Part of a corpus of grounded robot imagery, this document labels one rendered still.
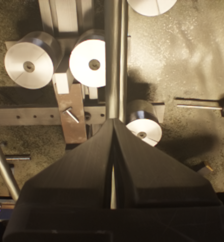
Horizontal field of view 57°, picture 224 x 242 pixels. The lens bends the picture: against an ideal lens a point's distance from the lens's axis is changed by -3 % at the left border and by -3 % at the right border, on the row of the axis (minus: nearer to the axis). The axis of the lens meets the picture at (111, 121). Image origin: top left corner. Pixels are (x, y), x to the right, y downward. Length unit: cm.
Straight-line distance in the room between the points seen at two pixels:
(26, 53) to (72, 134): 12
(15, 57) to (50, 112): 11
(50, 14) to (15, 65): 8
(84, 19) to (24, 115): 16
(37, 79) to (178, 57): 20
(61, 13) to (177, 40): 16
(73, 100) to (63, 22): 9
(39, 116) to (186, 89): 23
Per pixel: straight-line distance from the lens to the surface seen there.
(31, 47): 23
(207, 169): 47
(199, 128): 41
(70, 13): 27
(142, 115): 27
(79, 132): 28
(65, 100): 26
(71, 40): 26
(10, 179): 22
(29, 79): 24
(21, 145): 43
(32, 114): 32
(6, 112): 33
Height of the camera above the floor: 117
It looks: 54 degrees down
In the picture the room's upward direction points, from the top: 179 degrees clockwise
